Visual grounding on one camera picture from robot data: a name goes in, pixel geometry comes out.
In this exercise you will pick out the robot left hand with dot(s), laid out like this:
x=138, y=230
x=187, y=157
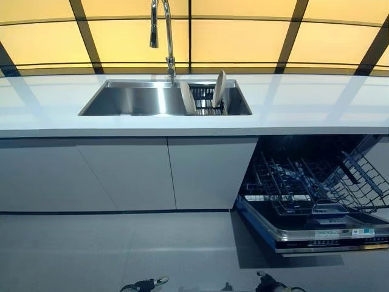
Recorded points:
x=143, y=285

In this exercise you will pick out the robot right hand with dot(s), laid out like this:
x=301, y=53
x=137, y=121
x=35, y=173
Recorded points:
x=269, y=283

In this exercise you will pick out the open built-in dishwasher door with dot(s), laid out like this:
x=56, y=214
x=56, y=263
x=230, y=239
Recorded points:
x=307, y=232

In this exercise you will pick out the grey dishwasher detergent compartment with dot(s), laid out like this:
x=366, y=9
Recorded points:
x=329, y=209

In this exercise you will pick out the white base cabinet door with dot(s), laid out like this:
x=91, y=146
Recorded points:
x=91, y=173
x=206, y=170

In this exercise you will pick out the stainless steel kitchen sink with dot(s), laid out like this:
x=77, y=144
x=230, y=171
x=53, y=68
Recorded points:
x=136, y=100

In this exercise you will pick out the beige round ceramic plate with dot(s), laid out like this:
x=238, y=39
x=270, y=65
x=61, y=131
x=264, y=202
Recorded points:
x=187, y=98
x=219, y=88

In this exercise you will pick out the chrome gooseneck kitchen faucet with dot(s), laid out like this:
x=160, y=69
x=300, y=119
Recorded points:
x=167, y=36

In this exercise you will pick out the dark-framed glowing window wall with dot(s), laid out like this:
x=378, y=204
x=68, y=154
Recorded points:
x=194, y=33

